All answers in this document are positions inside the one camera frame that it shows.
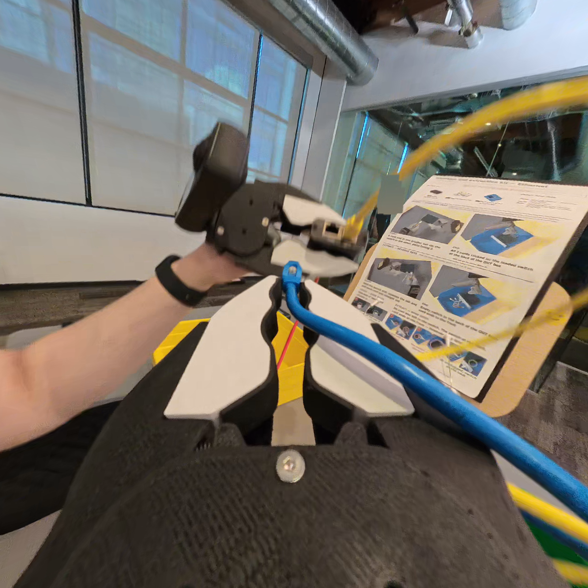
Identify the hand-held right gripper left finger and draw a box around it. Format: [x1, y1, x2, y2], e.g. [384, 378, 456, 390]
[164, 275, 280, 421]

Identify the instruction sheet on board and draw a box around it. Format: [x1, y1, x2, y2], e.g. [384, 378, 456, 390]
[344, 243, 573, 420]

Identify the blue ethernet cable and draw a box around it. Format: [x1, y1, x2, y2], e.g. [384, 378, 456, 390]
[281, 260, 588, 553]

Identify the person's left hand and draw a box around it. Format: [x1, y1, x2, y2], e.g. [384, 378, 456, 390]
[183, 243, 250, 293]

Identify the printed instruction poster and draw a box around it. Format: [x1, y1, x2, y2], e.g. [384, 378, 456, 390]
[348, 174, 588, 401]

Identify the yellow ethernet cable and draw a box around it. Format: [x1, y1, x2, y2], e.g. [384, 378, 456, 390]
[344, 75, 588, 588]

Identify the black wristband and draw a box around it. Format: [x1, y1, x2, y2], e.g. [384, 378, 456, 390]
[154, 254, 208, 308]

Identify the red ethernet cable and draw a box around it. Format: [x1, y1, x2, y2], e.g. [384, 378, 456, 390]
[275, 317, 300, 371]

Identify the glass window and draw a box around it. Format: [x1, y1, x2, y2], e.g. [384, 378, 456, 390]
[0, 0, 309, 217]

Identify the yellow plastic bin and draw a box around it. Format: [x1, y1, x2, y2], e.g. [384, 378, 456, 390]
[152, 312, 309, 408]

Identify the green plastic bin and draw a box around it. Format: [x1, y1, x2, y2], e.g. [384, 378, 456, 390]
[523, 518, 588, 570]

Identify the person's left forearm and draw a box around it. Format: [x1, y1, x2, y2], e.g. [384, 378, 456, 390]
[0, 275, 194, 452]

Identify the black ethernet port box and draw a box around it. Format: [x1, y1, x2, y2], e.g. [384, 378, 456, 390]
[311, 219, 364, 259]

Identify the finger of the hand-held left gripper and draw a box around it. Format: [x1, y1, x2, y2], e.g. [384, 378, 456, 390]
[270, 239, 362, 279]
[280, 195, 347, 228]

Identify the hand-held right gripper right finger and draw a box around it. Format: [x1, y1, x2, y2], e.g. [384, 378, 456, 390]
[302, 279, 415, 419]

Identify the silver ventilation duct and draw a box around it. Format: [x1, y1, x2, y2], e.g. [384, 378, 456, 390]
[270, 0, 380, 86]

